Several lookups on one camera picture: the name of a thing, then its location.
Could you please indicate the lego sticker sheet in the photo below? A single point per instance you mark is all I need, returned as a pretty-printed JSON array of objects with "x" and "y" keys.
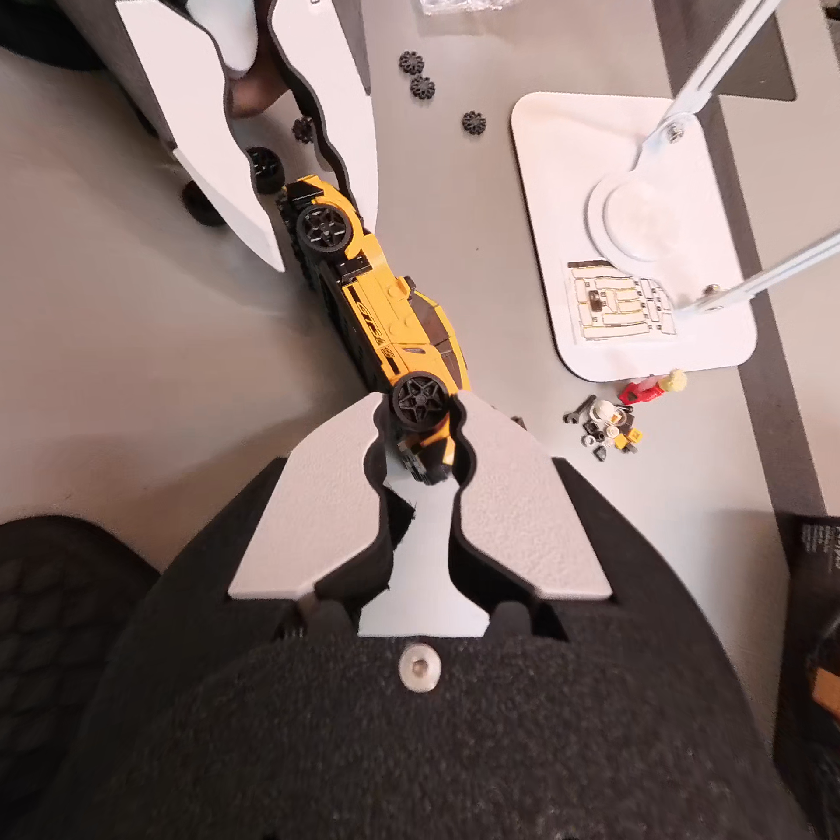
[{"x": 623, "y": 302}]

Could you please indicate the black lego wheel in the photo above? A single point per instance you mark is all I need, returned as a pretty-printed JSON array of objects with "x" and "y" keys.
[
  {"x": 203, "y": 205},
  {"x": 266, "y": 169}
]

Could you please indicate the red lego piece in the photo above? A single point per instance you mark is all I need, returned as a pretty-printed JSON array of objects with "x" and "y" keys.
[{"x": 640, "y": 392}]

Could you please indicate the black mesh chair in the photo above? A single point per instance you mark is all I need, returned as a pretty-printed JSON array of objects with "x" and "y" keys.
[{"x": 65, "y": 656}]

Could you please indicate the clear plastic bag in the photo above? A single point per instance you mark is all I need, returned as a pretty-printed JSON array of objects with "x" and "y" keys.
[{"x": 466, "y": 5}]

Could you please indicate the black lego box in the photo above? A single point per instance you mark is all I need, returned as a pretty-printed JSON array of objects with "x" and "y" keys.
[{"x": 807, "y": 623}]

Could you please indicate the person's left hand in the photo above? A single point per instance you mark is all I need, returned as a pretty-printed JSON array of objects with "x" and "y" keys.
[{"x": 262, "y": 92}]

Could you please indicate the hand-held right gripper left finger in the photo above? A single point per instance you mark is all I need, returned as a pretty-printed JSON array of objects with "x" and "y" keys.
[{"x": 315, "y": 518}]

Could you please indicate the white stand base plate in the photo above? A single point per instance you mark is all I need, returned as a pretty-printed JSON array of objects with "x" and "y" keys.
[{"x": 558, "y": 164}]

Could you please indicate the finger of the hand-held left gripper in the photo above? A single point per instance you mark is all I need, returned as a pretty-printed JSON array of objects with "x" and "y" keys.
[
  {"x": 341, "y": 98},
  {"x": 190, "y": 118}
]

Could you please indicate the orange lego car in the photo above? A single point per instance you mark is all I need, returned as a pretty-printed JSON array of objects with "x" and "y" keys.
[{"x": 374, "y": 315}]

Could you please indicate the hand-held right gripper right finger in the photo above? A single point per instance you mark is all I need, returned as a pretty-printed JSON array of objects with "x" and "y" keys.
[{"x": 531, "y": 525}]

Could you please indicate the pile of small lego parts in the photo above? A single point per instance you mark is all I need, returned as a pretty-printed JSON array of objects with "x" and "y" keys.
[{"x": 610, "y": 426}]

